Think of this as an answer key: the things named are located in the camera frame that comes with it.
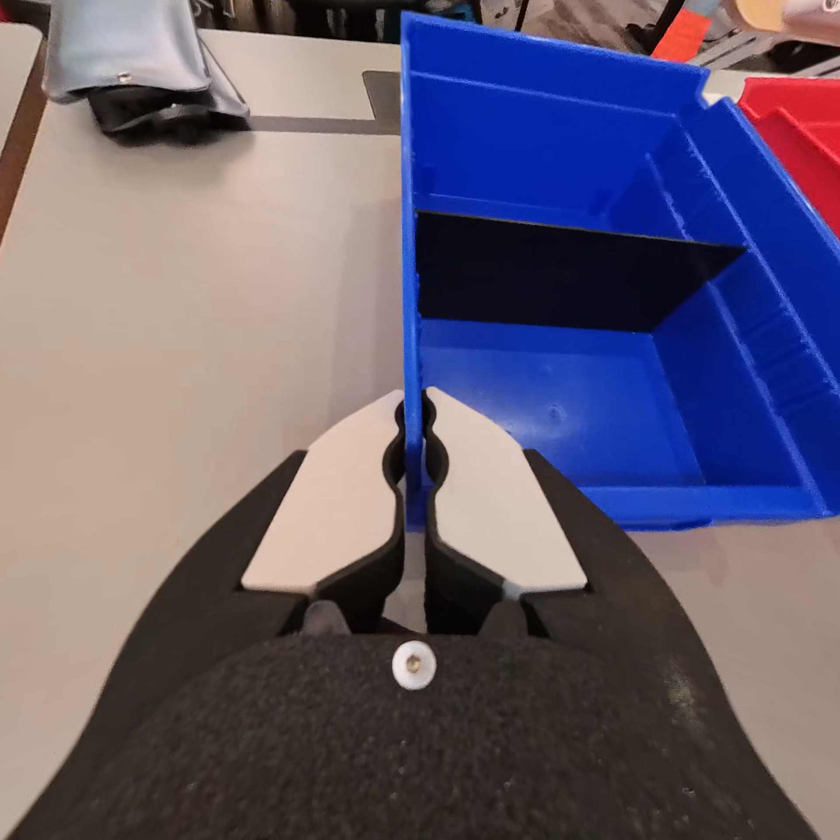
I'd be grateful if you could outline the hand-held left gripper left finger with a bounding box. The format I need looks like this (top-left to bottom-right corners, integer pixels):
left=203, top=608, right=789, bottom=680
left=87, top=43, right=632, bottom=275
left=243, top=390, right=408, bottom=618

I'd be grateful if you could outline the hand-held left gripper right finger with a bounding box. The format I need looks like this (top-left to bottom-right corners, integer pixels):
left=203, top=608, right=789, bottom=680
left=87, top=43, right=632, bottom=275
left=423, top=388, right=588, bottom=618

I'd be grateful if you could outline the blue plastic bin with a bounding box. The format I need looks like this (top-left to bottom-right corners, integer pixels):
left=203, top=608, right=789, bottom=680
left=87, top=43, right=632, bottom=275
left=401, top=11, right=840, bottom=532

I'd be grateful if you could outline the red plastic bin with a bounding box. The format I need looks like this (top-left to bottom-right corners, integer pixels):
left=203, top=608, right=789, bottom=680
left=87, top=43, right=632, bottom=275
left=738, top=77, right=840, bottom=237

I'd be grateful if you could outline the grey desk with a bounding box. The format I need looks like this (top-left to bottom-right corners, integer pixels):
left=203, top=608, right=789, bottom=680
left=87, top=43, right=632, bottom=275
left=0, top=24, right=840, bottom=840

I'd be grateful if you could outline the grey pouch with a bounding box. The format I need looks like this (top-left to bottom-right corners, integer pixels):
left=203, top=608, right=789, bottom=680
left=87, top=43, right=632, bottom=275
left=42, top=0, right=250, bottom=143

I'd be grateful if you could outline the orange traffic cone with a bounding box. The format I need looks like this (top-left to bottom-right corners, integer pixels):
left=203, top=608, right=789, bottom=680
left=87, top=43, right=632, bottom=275
left=654, top=0, right=710, bottom=64

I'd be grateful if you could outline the dark desk cable flap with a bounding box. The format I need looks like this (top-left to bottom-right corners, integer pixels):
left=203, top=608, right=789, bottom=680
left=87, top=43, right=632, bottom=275
left=247, top=73, right=401, bottom=135

